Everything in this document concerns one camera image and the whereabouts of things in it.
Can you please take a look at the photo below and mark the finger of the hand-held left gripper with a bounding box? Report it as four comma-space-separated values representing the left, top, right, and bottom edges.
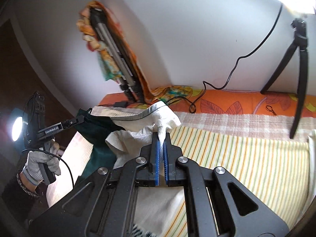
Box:
60, 117, 85, 130

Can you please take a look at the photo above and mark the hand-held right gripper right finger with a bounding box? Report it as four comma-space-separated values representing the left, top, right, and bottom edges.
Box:
163, 133, 290, 237

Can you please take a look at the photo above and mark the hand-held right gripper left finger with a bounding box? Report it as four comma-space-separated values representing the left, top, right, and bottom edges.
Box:
27, 132, 161, 237

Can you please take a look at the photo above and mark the green white tree print t-shirt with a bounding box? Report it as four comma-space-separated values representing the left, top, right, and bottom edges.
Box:
74, 101, 188, 237

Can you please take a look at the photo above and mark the person's left forearm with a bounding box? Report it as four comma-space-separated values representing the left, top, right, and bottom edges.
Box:
0, 170, 41, 218

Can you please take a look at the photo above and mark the person's left hand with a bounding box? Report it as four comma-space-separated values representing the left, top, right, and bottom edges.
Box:
23, 140, 62, 186

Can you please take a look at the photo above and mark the folded silver tripod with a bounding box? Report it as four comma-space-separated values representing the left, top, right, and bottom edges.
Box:
89, 7, 147, 103

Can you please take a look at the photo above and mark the orange leaf print sheet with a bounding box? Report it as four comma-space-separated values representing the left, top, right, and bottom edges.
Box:
98, 88, 316, 119

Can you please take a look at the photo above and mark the folded white cloth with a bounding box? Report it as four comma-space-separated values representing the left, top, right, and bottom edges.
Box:
308, 128, 316, 150

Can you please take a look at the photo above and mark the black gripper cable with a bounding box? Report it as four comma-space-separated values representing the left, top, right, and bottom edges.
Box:
22, 149, 75, 189

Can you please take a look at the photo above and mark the black ring light cable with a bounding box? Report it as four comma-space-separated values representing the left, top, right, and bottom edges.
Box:
101, 2, 283, 113

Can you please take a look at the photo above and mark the black ring light tripod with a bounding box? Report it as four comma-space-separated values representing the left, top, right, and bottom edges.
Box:
260, 18, 309, 139

